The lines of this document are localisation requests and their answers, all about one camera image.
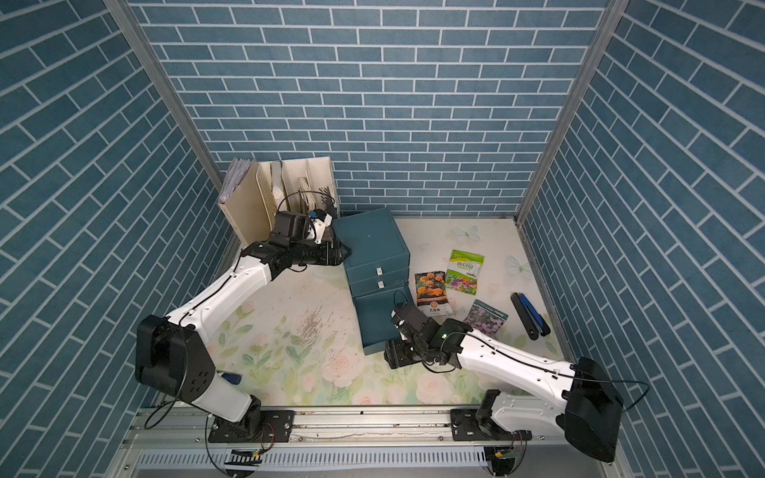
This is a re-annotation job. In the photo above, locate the teal bottom drawer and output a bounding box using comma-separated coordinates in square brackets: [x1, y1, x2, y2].
[352, 283, 412, 356]

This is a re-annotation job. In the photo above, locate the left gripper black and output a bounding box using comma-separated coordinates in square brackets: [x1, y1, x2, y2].
[288, 240, 352, 267]

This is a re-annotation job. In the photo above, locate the orange marigold seed bag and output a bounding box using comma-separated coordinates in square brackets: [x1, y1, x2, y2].
[414, 271, 453, 318]

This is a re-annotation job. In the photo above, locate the purple folder stack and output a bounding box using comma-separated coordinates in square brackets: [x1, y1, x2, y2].
[217, 159, 252, 204]

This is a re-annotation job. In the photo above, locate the purple flower seed bag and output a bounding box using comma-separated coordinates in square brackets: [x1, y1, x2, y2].
[464, 299, 508, 338]

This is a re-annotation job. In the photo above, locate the green flower seed bag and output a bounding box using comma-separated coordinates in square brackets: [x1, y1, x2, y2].
[444, 250, 484, 296]

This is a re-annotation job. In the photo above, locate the teal drawer cabinet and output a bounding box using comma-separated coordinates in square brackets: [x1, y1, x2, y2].
[333, 208, 410, 298]

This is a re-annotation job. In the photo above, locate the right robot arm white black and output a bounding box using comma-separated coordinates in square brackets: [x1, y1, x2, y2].
[384, 304, 625, 462]

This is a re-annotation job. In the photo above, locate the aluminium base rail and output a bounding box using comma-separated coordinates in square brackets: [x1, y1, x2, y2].
[106, 394, 632, 477]

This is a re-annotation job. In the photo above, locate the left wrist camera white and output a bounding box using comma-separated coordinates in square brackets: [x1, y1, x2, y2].
[307, 210, 333, 244]

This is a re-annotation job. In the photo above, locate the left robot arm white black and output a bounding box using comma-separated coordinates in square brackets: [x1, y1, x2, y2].
[135, 206, 351, 435]

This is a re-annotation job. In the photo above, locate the white file organizer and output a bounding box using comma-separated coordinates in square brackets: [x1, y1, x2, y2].
[217, 157, 339, 246]

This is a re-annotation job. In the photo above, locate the blue cylinder can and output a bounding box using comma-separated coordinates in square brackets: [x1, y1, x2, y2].
[220, 372, 242, 386]

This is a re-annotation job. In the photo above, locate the blue marker pen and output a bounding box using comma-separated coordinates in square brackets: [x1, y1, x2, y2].
[511, 293, 552, 341]

